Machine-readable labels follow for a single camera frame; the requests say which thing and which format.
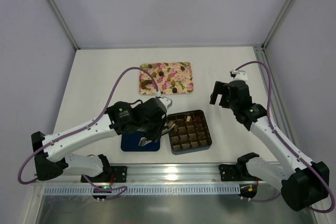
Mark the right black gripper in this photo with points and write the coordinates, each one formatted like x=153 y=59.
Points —
x=224 y=94

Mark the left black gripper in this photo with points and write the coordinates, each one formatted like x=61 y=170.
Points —
x=156 y=127

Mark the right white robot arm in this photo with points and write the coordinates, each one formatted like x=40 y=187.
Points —
x=300 y=181

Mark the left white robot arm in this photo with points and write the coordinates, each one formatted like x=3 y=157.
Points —
x=55 y=153

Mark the dark chocolate box with dividers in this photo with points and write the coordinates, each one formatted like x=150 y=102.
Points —
x=192 y=136

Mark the dark blue box lid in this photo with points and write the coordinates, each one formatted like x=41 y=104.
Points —
x=130 y=143

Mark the floral rectangular tray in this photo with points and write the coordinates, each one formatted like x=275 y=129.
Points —
x=173 y=77

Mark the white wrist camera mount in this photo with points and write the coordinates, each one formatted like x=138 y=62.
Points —
x=239 y=75

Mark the aluminium mounting rail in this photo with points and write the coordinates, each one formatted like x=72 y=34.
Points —
x=171 y=173

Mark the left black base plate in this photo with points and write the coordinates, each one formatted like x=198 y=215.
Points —
x=114 y=174

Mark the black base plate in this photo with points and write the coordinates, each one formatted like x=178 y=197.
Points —
x=114 y=174
x=234 y=173

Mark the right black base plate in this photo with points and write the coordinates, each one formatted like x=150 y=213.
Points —
x=234 y=173

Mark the white slotted cable duct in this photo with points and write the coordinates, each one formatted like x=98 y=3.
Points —
x=147 y=190

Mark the right aluminium frame post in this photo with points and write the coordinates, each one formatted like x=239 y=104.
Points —
x=286 y=7

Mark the aluminium frame post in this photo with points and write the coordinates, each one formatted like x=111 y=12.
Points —
x=60 y=19
x=286 y=7

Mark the left aluminium frame post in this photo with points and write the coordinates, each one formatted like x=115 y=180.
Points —
x=60 y=19

